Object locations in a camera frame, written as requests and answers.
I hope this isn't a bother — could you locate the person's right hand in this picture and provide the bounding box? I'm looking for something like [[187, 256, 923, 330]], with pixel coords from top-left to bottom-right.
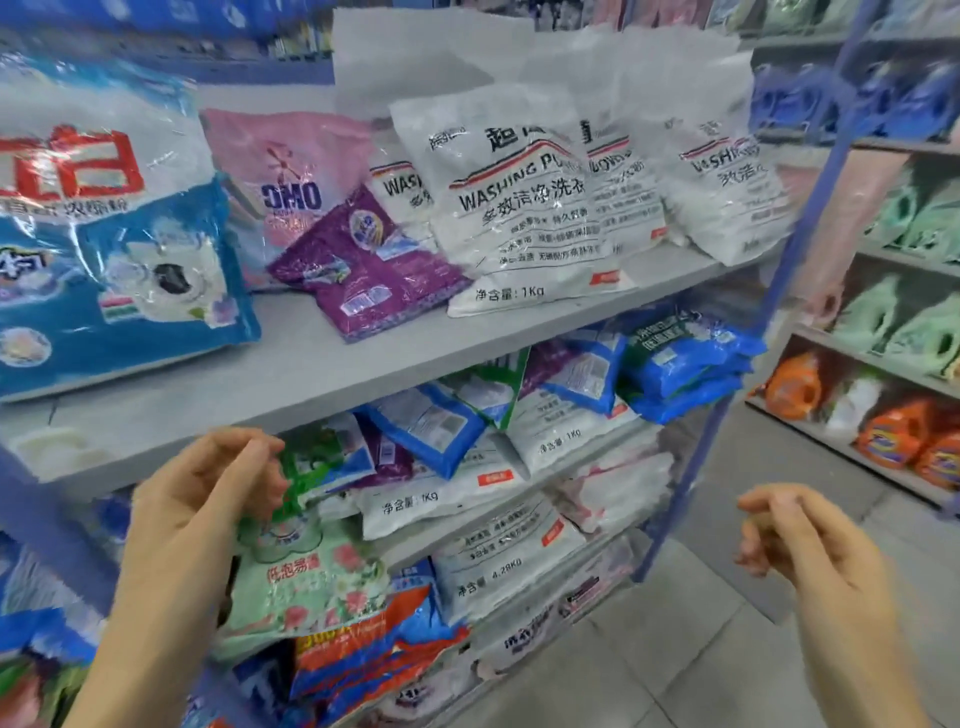
[[734, 483, 892, 609]]

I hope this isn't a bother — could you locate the person's left hand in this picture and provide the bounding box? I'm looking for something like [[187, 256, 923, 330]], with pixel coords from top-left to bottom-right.
[[119, 427, 290, 601]]

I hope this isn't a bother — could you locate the panda pale green bag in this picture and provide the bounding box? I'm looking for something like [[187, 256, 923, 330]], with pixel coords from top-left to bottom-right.
[[212, 515, 393, 663]]

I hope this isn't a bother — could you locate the small dark purple detergent bag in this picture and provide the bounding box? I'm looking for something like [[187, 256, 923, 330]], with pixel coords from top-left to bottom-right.
[[352, 418, 415, 490]]

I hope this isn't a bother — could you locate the grey blue-framed shelf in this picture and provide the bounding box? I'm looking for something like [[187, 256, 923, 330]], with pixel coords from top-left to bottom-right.
[[0, 0, 886, 728]]

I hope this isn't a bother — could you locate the blue white detergent bag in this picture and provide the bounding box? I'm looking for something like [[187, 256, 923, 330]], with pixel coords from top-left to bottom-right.
[[0, 56, 262, 400]]

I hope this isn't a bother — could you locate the green white Ariel bag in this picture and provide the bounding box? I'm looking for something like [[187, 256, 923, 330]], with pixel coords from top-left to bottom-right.
[[440, 350, 532, 430]]

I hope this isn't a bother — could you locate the pink flower-print detergent bag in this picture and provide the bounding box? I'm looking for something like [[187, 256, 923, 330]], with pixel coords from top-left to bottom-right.
[[200, 108, 378, 292]]

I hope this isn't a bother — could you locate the plain white detergent bag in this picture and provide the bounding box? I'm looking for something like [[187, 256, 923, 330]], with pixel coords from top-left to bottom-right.
[[332, 7, 757, 140]]

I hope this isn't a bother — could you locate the person's left forearm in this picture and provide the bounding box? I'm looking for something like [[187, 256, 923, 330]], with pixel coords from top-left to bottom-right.
[[63, 583, 235, 728]]

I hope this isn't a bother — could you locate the person's right forearm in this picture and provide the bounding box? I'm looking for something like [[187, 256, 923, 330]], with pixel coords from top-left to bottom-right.
[[791, 588, 933, 728]]

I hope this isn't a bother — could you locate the row of orange bottles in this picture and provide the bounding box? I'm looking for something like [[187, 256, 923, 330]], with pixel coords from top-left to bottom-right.
[[763, 350, 960, 494]]

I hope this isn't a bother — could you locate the row of green bottles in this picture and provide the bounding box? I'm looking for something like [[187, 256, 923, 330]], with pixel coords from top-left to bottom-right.
[[830, 168, 960, 378]]

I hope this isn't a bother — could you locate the row of blue bottles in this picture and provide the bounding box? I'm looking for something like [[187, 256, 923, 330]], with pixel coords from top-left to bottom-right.
[[749, 59, 960, 145]]

